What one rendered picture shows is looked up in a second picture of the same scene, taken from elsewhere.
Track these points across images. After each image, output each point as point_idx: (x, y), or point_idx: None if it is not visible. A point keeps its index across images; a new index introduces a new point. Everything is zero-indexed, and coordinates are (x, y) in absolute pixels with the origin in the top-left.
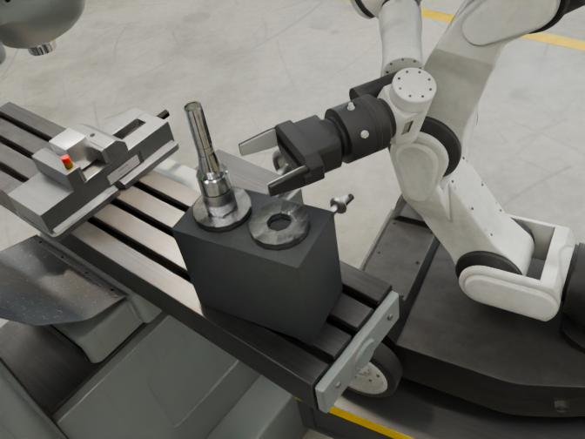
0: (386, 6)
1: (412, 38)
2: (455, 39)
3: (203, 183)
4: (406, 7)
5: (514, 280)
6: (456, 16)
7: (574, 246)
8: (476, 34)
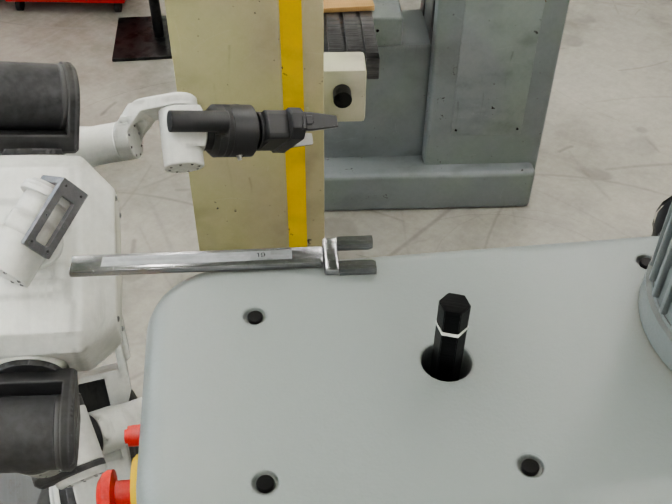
0: (107, 429)
1: (137, 399)
2: (127, 369)
3: None
4: (105, 410)
5: None
6: (101, 374)
7: (40, 502)
8: (128, 346)
